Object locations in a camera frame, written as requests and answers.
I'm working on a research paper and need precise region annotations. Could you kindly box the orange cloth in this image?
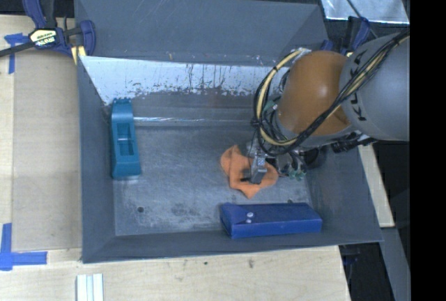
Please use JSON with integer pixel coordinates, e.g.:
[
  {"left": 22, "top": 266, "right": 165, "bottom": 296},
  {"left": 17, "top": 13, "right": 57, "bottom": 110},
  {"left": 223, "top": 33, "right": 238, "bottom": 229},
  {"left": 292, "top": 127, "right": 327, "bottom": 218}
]
[{"left": 220, "top": 144, "right": 280, "bottom": 200}]

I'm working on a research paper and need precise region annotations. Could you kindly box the blue flat block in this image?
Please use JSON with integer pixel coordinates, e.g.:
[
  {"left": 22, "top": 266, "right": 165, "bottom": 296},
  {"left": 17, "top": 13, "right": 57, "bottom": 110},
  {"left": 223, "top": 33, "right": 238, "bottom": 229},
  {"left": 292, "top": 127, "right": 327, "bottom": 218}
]
[{"left": 219, "top": 201, "right": 323, "bottom": 240}]

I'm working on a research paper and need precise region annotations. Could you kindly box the teal flat block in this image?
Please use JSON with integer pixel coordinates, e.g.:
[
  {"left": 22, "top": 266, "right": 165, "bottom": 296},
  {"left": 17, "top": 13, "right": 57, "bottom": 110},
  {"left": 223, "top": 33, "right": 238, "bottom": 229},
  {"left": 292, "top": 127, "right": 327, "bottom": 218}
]
[{"left": 110, "top": 98, "right": 143, "bottom": 180}]

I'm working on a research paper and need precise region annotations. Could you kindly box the grey metal bin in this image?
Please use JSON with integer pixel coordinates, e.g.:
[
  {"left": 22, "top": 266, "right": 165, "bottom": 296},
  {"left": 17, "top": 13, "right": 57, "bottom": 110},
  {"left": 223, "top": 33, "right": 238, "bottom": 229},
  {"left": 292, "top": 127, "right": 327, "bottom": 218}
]
[{"left": 72, "top": 0, "right": 385, "bottom": 264}]

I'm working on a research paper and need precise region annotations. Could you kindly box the black cylinder on white bracket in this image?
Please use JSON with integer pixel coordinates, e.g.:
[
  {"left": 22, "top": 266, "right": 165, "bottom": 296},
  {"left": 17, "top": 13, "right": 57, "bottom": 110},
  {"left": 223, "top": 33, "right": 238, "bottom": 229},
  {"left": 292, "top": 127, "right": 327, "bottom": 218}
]
[{"left": 301, "top": 147, "right": 328, "bottom": 169}]

